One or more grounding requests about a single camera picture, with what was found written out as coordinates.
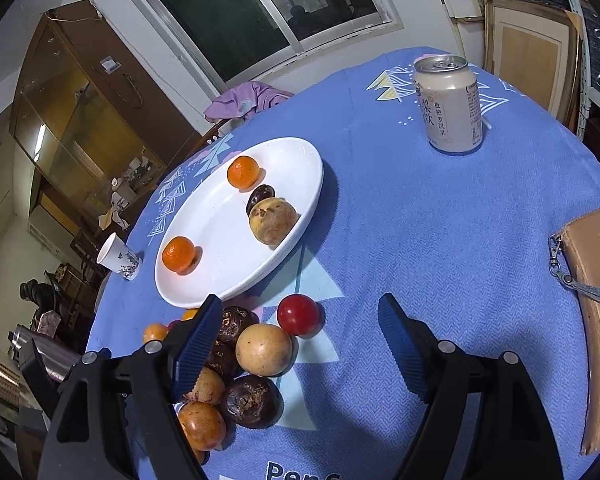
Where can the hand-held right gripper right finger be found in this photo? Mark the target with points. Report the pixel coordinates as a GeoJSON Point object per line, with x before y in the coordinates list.
{"type": "Point", "coordinates": [400, 350]}

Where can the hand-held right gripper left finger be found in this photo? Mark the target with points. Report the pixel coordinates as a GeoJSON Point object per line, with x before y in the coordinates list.
{"type": "Point", "coordinates": [196, 350]}

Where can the dark brown water chestnut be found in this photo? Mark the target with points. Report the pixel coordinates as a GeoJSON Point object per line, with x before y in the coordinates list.
{"type": "Point", "coordinates": [237, 322]}
{"type": "Point", "coordinates": [252, 400]}
{"type": "Point", "coordinates": [260, 196]}
{"type": "Point", "coordinates": [222, 360]}

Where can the red cherry tomato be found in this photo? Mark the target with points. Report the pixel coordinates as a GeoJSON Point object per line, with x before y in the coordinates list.
{"type": "Point", "coordinates": [173, 325]}
{"type": "Point", "coordinates": [298, 315]}

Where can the yellow cherry tomato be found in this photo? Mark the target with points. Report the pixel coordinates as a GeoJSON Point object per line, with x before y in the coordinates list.
{"type": "Point", "coordinates": [190, 314]}

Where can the tan round fruit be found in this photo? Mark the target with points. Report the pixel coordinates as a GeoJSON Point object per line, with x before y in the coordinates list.
{"type": "Point", "coordinates": [272, 221]}
{"type": "Point", "coordinates": [207, 386]}
{"type": "Point", "coordinates": [264, 350]}

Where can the small orange cherry tomato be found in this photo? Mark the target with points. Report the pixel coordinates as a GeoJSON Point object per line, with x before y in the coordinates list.
{"type": "Point", "coordinates": [155, 333]}

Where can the large orange tomato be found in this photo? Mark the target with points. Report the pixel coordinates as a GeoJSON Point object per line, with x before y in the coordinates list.
{"type": "Point", "coordinates": [201, 425]}

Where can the white oval plate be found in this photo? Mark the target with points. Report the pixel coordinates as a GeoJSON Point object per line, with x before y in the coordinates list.
{"type": "Point", "coordinates": [215, 225]}

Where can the orange mandarin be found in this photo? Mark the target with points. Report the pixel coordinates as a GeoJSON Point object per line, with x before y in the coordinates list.
{"type": "Point", "coordinates": [242, 171]}
{"type": "Point", "coordinates": [180, 255]}

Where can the white printed paper cup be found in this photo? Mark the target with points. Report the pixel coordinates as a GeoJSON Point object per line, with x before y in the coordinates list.
{"type": "Point", "coordinates": [117, 257]}

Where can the blue printed tablecloth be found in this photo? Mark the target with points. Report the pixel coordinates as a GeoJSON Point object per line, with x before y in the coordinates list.
{"type": "Point", "coordinates": [405, 220]}

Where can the silver metal cylinder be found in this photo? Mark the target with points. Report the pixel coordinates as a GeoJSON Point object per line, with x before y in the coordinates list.
{"type": "Point", "coordinates": [45, 352]}

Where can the wooden chair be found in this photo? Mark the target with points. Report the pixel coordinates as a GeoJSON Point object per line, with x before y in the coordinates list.
{"type": "Point", "coordinates": [212, 132]}

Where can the beige drink can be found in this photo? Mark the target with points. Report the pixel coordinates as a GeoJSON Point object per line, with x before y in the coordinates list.
{"type": "Point", "coordinates": [450, 105]}

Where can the purple cloth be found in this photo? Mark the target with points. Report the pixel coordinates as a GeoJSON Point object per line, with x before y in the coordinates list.
{"type": "Point", "coordinates": [240, 100]}

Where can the wooden glass cabinet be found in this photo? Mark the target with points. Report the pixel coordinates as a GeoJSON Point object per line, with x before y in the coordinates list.
{"type": "Point", "coordinates": [80, 110]}

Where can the sliding glass window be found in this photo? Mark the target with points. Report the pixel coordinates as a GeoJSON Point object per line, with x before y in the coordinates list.
{"type": "Point", "coordinates": [260, 10]}

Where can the wooden picture frame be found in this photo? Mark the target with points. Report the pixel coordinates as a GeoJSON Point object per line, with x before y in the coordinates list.
{"type": "Point", "coordinates": [527, 45]}

